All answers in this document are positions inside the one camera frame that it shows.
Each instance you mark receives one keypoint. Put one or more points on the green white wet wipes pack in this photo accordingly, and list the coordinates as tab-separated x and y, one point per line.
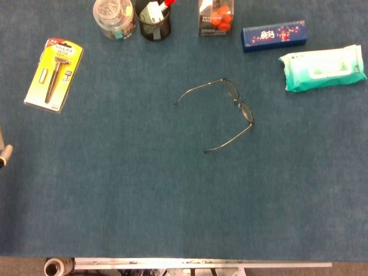
322	69

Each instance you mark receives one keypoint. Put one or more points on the yellow razor blister pack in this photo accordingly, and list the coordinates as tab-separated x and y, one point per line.
54	74

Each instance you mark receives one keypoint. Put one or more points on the thin black metal eyeglasses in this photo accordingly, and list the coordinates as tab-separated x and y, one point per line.
233	89

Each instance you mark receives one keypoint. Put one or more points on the long blue printed box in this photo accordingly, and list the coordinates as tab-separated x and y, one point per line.
273	37

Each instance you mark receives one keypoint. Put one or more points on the black mesh pen holder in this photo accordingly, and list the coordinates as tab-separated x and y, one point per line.
155	31

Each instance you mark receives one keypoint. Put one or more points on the small clear paper clip box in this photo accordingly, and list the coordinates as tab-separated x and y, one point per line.
109	8

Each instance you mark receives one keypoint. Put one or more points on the blue felt table cloth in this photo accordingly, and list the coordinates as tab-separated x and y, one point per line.
143	187

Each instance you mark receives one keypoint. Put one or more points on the clear jar of binder clips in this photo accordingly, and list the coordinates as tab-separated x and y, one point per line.
115	28

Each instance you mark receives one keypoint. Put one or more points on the roll of clear film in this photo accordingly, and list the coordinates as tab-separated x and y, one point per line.
53	268

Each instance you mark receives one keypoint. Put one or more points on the aluminium rail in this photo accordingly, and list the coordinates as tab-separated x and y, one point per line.
201	263

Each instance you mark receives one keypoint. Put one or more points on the green white box in holder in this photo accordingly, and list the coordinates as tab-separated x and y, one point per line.
152	13

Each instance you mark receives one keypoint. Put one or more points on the red capped marker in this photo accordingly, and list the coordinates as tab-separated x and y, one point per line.
168	3

